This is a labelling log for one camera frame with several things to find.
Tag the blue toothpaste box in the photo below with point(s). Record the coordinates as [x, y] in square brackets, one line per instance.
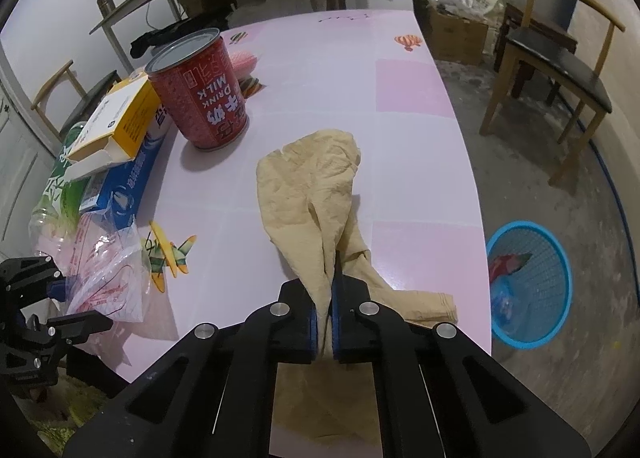
[130, 183]

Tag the brown cardboard box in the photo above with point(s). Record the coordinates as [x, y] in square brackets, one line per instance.
[200, 0]
[455, 35]

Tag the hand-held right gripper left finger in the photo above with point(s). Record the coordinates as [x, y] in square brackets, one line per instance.
[295, 333]

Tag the beige cloth rag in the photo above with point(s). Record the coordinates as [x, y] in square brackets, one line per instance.
[310, 188]

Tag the white sack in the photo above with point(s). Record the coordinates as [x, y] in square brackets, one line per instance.
[285, 3]

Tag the black cloth bag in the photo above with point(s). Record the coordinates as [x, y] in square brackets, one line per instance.
[165, 38]

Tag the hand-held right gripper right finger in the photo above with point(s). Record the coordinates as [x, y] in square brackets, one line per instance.
[352, 333]

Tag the blue mesh waste basket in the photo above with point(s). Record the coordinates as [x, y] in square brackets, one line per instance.
[547, 278]

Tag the green label plastic bottle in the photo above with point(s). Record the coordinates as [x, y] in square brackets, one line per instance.
[60, 193]

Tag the steel thermos bottle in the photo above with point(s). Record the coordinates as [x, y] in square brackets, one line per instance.
[106, 2]

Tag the red drink can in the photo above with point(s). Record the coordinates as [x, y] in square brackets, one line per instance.
[205, 98]

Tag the green fluffy cushion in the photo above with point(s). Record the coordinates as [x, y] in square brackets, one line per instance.
[55, 418]

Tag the dark brown wooden stool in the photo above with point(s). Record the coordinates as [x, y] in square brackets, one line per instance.
[540, 33]

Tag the white panelled door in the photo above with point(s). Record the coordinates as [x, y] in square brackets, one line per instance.
[20, 163]

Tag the yellow white carton box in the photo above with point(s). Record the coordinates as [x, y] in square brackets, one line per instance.
[125, 118]

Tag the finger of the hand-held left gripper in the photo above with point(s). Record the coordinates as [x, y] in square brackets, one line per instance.
[30, 278]
[75, 327]

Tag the wooden chair black seat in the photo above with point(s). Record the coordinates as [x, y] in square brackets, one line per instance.
[92, 98]
[565, 63]

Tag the clear plastic bag red print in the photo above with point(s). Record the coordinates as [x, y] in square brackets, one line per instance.
[110, 268]

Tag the red snack wrapper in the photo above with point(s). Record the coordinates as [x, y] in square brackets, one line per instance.
[507, 265]

